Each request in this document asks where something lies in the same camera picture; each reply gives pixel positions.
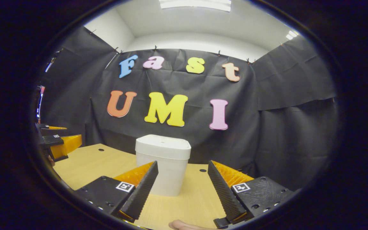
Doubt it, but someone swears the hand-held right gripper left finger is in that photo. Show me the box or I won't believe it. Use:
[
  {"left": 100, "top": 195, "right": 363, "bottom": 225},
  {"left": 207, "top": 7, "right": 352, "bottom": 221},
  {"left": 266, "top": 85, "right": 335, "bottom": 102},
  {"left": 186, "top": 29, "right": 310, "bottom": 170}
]
[{"left": 75, "top": 161, "right": 159, "bottom": 223}]

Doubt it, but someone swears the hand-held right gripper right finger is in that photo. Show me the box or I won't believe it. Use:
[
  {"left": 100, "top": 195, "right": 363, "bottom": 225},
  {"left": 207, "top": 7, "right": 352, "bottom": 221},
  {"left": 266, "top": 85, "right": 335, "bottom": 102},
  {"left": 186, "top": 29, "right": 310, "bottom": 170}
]
[{"left": 208, "top": 160, "right": 296, "bottom": 228}]

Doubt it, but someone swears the white desktop garbage bin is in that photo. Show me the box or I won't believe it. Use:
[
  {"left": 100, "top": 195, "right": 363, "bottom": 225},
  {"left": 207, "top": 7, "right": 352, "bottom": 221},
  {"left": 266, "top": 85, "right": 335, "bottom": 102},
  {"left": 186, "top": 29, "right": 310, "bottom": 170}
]
[{"left": 135, "top": 134, "right": 192, "bottom": 196}]

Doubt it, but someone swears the wooden desktop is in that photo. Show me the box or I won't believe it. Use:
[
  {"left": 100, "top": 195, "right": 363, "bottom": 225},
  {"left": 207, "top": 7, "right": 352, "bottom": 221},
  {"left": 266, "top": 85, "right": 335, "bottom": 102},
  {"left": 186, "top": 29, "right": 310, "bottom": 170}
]
[{"left": 53, "top": 144, "right": 255, "bottom": 230}]

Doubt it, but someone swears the computer monitor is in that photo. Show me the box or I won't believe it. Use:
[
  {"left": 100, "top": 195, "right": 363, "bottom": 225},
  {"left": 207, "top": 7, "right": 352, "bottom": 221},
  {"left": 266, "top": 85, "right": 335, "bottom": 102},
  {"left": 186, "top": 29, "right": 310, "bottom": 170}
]
[{"left": 36, "top": 85, "right": 45, "bottom": 120}]

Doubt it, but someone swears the black backdrop cloth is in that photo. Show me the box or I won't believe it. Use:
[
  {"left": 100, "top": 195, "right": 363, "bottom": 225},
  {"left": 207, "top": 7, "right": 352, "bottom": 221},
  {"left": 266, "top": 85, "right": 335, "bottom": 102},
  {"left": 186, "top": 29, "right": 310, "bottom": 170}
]
[{"left": 37, "top": 26, "right": 339, "bottom": 192}]

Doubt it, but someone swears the large ceiling light panel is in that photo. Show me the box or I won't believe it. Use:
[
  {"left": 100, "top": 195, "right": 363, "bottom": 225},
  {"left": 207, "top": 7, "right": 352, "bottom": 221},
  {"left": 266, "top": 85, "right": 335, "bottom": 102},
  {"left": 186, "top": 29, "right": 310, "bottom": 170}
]
[{"left": 158, "top": 0, "right": 232, "bottom": 12}]

